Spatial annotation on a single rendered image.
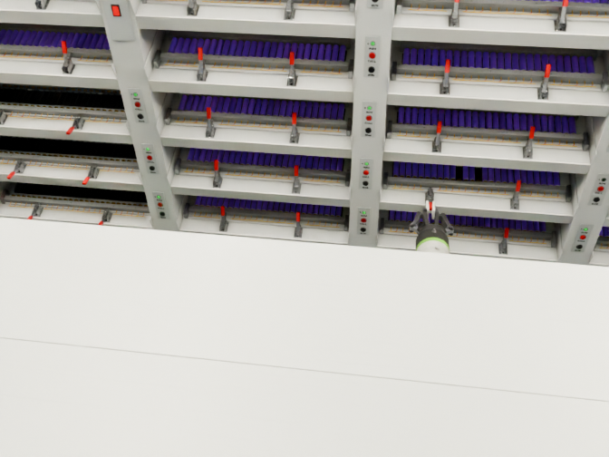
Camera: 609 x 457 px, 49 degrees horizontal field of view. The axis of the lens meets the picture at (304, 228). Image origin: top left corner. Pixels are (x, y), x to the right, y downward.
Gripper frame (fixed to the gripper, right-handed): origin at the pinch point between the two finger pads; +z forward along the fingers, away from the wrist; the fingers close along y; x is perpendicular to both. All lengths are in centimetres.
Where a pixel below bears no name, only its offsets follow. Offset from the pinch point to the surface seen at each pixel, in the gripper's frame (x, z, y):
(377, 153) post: 16.6, 1.9, -17.5
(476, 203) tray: -0.8, 8.6, 14.7
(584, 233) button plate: -8, 8, 50
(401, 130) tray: 22.6, 7.6, -10.7
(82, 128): 18, 3, -112
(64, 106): 23, 10, -121
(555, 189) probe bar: 4.1, 12.5, 39.1
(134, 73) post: 39, -4, -90
